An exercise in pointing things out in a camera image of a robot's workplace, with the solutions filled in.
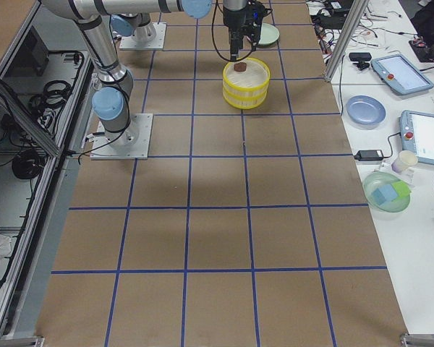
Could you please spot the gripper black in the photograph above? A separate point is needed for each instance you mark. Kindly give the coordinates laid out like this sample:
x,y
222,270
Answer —
x,y
232,22

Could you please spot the brown steamed bun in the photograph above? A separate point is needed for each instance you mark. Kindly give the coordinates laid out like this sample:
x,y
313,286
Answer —
x,y
240,67

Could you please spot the yellow bamboo steamer with cloth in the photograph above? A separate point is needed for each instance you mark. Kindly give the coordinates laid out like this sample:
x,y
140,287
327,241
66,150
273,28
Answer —
x,y
244,100

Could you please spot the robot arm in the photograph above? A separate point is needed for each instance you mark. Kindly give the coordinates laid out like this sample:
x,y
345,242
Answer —
x,y
110,103
126,24

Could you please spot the light green plate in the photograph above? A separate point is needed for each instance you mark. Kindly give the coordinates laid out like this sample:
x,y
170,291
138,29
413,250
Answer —
x,y
269,35

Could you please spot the black webcam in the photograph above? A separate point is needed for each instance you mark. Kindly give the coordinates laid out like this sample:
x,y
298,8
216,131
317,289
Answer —
x,y
360,59

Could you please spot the blue plate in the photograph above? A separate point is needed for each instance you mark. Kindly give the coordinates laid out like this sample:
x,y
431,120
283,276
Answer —
x,y
365,112

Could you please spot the teach pendant far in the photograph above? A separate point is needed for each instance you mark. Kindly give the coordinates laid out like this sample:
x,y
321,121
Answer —
x,y
400,74

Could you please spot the teach pendant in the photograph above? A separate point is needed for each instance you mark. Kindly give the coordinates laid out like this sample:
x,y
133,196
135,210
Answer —
x,y
400,74
417,134

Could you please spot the black power adapter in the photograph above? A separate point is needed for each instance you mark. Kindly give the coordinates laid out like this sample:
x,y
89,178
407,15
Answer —
x,y
369,155

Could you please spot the paper cup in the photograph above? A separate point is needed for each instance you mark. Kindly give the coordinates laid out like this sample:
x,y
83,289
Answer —
x,y
404,160

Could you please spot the green bowl with sponges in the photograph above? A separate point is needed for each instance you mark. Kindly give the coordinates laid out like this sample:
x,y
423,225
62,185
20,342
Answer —
x,y
386,192

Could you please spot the teach pendant near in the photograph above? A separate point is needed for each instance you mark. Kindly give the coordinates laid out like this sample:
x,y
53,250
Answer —
x,y
417,134

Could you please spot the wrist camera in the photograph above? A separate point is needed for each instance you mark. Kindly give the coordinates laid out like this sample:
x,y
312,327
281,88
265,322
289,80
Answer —
x,y
256,11

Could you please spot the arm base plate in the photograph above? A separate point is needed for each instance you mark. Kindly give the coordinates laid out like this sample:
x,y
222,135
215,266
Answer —
x,y
149,37
134,143

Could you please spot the aluminium frame post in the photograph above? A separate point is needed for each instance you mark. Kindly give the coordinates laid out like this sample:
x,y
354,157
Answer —
x,y
351,23

